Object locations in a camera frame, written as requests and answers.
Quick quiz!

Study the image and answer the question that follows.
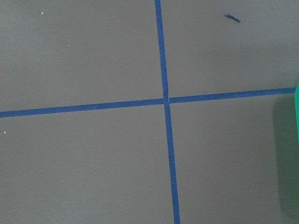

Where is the green plastic tray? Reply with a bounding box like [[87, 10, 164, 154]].
[[294, 86, 299, 141]]

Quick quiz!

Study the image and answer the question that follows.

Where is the small blue tape scrap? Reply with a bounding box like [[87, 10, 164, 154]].
[[225, 13, 241, 23]]

